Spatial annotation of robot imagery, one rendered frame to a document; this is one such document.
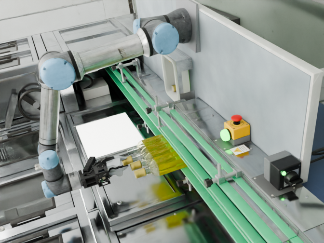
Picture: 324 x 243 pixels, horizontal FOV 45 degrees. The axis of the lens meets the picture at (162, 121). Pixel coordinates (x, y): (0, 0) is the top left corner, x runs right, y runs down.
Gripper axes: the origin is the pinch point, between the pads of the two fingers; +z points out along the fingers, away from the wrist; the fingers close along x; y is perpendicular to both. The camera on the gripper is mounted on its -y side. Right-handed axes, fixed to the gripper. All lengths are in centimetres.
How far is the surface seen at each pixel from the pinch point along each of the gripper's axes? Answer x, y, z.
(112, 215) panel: -11.8, 17.1, -12.1
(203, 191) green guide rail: -2.9, 31.4, 22.7
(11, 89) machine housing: 8, -98, -43
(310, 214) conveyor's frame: 16, 75, 36
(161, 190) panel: -12.5, 11.2, 11.5
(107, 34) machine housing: 20, -125, 27
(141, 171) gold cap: 1.4, 12.5, 4.1
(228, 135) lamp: 20, 33, 34
